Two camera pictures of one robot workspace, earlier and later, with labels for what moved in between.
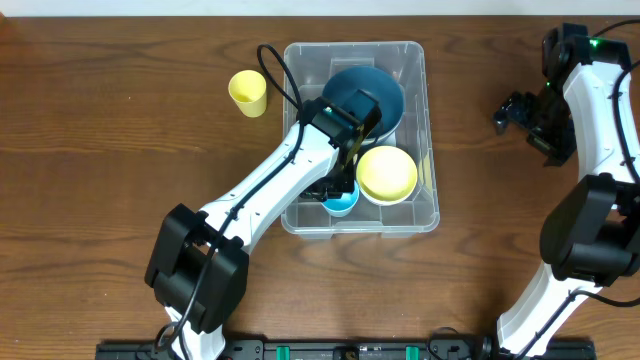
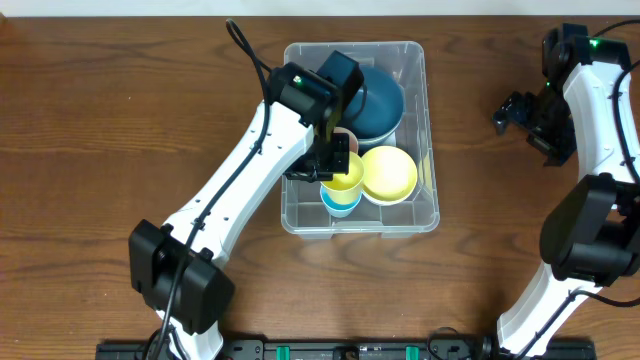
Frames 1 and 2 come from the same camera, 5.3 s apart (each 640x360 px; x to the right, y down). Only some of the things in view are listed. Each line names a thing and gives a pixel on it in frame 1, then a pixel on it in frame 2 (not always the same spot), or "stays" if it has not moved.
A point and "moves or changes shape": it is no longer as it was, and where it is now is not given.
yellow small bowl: x=386 y=175 stays
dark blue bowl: x=345 y=84 stays
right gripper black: x=523 y=118 stays
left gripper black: x=329 y=186 -> x=322 y=163
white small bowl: x=385 y=202 stays
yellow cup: x=248 y=89 moves or changes shape
